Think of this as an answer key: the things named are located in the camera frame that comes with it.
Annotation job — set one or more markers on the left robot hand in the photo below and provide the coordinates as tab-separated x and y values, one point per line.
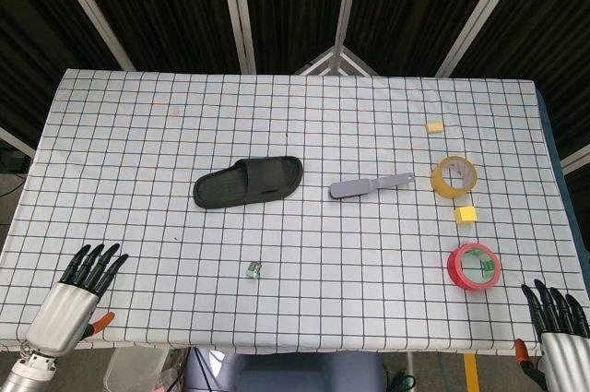
64	309

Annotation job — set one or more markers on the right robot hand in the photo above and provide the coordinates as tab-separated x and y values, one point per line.
564	346

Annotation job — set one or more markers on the black rubber slipper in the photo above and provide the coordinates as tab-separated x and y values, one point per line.
230	184

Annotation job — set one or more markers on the purple scrub brush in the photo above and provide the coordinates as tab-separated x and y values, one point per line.
355	188

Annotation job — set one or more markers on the translucent plastic bin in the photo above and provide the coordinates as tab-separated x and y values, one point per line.
138	371

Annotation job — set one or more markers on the small green transparent box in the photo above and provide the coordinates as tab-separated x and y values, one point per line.
487	269

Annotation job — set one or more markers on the red tape roll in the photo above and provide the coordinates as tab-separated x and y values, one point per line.
461	279

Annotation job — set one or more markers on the bright yellow sponge block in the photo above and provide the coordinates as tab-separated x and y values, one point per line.
466	215

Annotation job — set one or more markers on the small green clip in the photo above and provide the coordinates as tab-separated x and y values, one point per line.
254	269

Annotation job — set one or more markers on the yellow clear tape roll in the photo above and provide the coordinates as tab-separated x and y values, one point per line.
442	186

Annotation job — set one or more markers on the grey-blue robot torso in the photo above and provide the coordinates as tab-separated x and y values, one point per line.
286	373

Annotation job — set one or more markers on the white black-grid tablecloth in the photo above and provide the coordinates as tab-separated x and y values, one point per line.
322	272

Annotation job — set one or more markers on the pale yellow sponge block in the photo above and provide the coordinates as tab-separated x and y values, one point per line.
434	127

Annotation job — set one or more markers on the white triangular screen foot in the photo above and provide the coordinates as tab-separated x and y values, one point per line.
338	60

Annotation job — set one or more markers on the white screen frame post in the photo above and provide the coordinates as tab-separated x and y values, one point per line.
239	14
343	4
475	14
92	14

